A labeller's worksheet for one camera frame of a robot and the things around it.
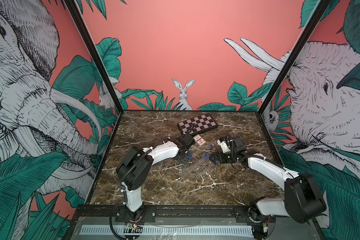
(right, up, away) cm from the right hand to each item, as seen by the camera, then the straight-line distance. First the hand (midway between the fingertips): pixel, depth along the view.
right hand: (214, 155), depth 87 cm
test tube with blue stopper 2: (-8, -6, +5) cm, 11 cm away
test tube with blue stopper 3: (-2, -2, +5) cm, 6 cm away
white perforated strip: (-26, -32, -17) cm, 45 cm away
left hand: (-18, -1, +5) cm, 19 cm away
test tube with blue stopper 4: (-5, -11, +2) cm, 12 cm away
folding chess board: (-3, +19, +23) cm, 30 cm away
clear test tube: (-28, -6, +4) cm, 29 cm away
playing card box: (-7, +8, +14) cm, 18 cm away
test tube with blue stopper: (0, +3, +14) cm, 14 cm away
